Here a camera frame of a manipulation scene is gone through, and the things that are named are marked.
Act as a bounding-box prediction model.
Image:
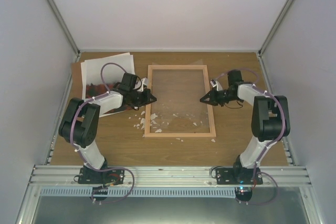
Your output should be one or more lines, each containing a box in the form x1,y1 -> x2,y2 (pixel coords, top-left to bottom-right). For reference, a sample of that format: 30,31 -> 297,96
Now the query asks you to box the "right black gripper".
200,88 -> 237,107

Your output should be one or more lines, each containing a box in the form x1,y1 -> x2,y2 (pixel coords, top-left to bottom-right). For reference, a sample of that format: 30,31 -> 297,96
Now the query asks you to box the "clear plastic frame sheet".
144,60 -> 216,138

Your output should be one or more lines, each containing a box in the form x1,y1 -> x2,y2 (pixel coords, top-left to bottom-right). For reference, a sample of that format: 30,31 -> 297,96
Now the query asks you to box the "light wooden picture frame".
143,63 -> 217,138

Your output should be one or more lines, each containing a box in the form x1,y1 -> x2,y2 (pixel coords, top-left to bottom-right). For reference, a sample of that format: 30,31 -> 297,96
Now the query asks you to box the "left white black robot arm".
58,73 -> 157,184

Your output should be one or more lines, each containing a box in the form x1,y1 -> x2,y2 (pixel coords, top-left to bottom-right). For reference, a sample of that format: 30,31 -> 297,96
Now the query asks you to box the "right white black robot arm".
200,69 -> 290,185

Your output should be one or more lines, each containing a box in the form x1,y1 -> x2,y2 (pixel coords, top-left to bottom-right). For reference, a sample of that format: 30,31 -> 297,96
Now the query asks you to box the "white paper sheet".
81,52 -> 135,85

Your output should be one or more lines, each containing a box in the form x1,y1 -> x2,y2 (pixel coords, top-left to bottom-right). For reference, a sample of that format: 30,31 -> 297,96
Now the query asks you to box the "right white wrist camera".
210,79 -> 223,92

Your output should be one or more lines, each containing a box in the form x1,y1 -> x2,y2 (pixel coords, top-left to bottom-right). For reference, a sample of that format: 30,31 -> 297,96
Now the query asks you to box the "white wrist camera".
138,78 -> 148,92
210,79 -> 223,92

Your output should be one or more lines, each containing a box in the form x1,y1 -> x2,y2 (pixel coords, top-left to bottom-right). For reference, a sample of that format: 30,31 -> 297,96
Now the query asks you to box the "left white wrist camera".
138,78 -> 148,92

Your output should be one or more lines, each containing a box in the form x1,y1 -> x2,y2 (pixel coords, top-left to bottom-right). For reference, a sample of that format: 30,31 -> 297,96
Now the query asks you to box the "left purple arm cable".
70,62 -> 127,168

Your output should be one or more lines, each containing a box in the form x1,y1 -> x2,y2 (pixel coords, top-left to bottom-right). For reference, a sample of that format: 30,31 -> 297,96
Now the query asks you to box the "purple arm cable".
70,62 -> 127,168
215,68 -> 288,180

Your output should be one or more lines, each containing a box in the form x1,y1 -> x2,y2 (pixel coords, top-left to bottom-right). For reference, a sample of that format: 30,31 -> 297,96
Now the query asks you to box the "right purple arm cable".
215,68 -> 288,180

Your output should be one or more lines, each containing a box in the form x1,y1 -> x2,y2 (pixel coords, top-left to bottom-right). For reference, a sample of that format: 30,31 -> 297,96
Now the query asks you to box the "brown frame backing board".
70,62 -> 82,98

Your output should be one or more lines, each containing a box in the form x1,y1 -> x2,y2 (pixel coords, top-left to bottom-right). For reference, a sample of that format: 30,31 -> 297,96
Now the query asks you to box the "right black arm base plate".
213,166 -> 263,186

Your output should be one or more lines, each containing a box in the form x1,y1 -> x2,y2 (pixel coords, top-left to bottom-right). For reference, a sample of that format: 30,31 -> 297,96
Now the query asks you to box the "slotted grey cable duct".
40,186 -> 236,198

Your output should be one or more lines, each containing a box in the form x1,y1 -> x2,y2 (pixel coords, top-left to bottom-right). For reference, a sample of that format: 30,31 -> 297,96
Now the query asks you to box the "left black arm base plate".
74,166 -> 124,185

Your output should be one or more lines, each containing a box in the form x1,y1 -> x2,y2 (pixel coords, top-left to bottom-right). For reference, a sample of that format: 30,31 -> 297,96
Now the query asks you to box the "left aluminium corner post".
33,0 -> 81,58

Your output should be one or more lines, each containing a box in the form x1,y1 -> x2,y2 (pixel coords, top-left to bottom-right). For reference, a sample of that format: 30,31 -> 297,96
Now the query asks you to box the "aluminium corner post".
258,0 -> 295,58
33,0 -> 81,58

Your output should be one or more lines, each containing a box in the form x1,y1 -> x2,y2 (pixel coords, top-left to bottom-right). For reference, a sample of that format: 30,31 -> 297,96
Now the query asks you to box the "aluminium front mounting rail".
29,165 -> 312,187

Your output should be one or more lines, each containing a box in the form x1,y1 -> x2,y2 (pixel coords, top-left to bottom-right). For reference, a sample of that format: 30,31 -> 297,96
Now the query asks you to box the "right aluminium corner post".
258,0 -> 295,58

